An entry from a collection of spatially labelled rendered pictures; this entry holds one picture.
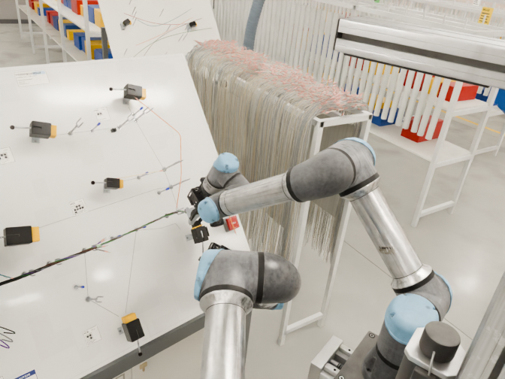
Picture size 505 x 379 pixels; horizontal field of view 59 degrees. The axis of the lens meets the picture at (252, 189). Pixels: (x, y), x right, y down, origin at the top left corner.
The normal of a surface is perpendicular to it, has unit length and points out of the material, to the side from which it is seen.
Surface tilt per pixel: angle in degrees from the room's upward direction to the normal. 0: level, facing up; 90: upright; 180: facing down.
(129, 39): 50
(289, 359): 0
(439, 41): 90
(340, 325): 0
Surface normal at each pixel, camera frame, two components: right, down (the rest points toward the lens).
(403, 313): 0.02, -0.82
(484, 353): -0.60, 0.33
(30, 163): 0.59, -0.19
